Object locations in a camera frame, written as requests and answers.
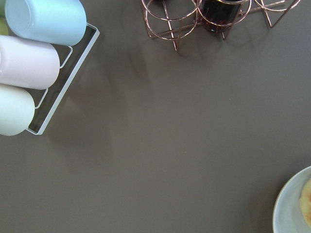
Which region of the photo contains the white round plate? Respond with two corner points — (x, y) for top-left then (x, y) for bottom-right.
(272, 166), (311, 233)

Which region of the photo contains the glazed twisted donut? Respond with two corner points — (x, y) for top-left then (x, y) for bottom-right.
(299, 179), (311, 227)

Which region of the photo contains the dark tea bottle in rack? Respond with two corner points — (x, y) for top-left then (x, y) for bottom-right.
(201, 0), (241, 33)

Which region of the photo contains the light blue cup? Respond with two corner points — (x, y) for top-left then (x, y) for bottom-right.
(4, 0), (87, 46)

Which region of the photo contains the pale green cup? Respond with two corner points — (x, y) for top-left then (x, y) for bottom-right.
(0, 84), (35, 136)

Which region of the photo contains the pale pink cup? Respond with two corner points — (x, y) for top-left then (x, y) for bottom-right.
(0, 35), (60, 90)

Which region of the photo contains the copper wire bottle rack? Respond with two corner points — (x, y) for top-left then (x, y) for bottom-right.
(140, 0), (300, 52)

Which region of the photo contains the white wire cup rack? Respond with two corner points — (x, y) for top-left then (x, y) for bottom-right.
(26, 23), (100, 135)

